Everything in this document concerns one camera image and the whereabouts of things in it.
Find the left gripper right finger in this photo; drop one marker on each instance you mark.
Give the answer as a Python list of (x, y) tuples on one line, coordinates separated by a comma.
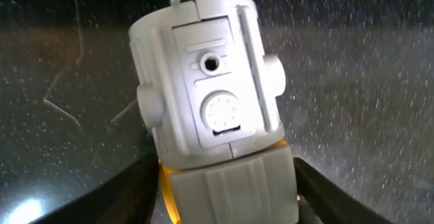
[(325, 197)]

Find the grey and yellow toy truck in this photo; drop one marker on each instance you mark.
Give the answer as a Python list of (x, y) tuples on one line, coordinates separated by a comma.
[(217, 81)]

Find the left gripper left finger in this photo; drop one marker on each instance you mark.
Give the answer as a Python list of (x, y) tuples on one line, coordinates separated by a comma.
[(122, 197)]

